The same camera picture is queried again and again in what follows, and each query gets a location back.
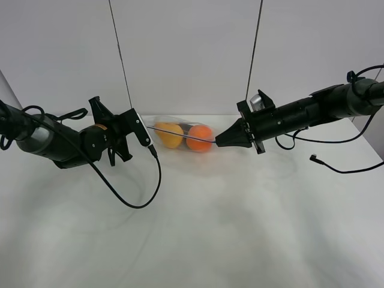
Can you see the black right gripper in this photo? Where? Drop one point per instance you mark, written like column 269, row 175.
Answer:
column 259, row 126

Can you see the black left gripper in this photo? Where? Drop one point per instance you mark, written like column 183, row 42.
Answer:
column 108, row 133

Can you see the clear zip bag blue seal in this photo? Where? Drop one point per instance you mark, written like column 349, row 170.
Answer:
column 150, row 122

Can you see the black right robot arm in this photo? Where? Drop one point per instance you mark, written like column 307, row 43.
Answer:
column 327, row 105

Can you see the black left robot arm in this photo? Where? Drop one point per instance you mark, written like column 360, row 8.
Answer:
column 46, row 136

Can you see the orange fruit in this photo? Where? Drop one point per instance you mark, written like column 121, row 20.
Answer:
column 201, row 137

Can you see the dark purple eggplant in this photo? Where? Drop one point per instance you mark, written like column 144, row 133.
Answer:
column 186, row 126

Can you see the yellow pear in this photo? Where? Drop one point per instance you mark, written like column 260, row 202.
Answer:
column 170, row 134

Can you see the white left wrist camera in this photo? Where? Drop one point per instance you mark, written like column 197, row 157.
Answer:
column 142, row 132

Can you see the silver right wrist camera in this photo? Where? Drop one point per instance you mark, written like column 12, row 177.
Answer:
column 257, row 103

